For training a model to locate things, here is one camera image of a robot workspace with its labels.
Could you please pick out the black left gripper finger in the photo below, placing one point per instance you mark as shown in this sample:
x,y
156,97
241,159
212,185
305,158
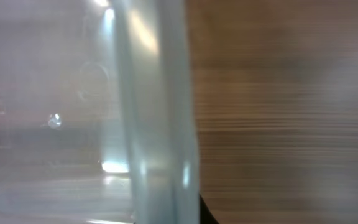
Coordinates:
x,y
206,217

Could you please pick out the clear plastic container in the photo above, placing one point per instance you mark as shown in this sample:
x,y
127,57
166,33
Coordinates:
x,y
96,115

